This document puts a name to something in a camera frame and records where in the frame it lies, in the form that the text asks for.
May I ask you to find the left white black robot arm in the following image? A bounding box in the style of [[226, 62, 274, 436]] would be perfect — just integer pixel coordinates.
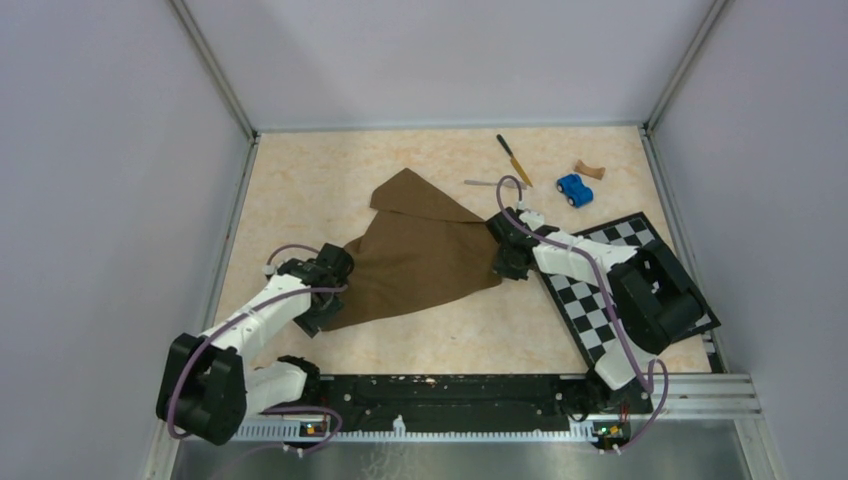
[[155, 243, 355, 445]]

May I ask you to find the blue toy car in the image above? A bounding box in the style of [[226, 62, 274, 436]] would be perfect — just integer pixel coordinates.
[[556, 173, 594, 208]]

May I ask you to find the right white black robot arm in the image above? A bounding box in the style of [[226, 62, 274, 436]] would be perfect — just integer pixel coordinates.
[[485, 208, 713, 412]]

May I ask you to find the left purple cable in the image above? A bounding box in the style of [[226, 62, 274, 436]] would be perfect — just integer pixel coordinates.
[[166, 243, 348, 458]]

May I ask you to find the purple cable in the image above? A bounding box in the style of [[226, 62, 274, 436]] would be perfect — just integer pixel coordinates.
[[166, 243, 348, 458], [496, 175, 670, 453]]

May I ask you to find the small brown wooden piece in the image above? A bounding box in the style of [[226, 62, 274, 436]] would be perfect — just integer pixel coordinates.
[[573, 160, 606, 180]]

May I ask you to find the black-handled knife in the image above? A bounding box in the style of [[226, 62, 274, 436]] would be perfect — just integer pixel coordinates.
[[496, 134, 534, 188]]

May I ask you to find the aluminium frame rail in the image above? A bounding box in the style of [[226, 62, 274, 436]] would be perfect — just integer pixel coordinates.
[[651, 373, 762, 420]]

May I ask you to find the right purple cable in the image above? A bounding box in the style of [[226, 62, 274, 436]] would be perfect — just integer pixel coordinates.
[[496, 175, 670, 453]]

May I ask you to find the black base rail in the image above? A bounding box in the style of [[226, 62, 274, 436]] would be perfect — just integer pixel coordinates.
[[295, 374, 653, 433]]

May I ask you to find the brown cloth napkin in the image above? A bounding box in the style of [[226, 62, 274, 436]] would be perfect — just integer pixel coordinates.
[[327, 169, 502, 331]]

